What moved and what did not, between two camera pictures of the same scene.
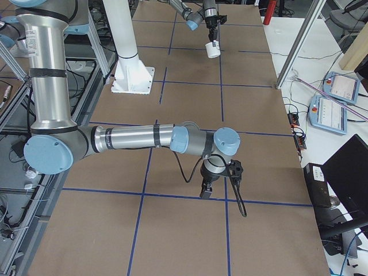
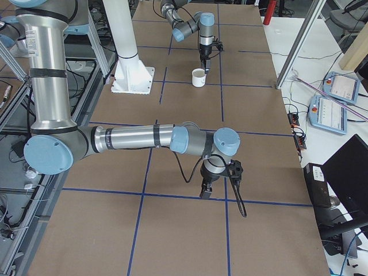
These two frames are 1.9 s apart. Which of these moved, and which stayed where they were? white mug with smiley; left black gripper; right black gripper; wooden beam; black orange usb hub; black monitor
Moved: left black gripper; white mug with smiley
Stayed: black monitor; wooden beam; right black gripper; black orange usb hub
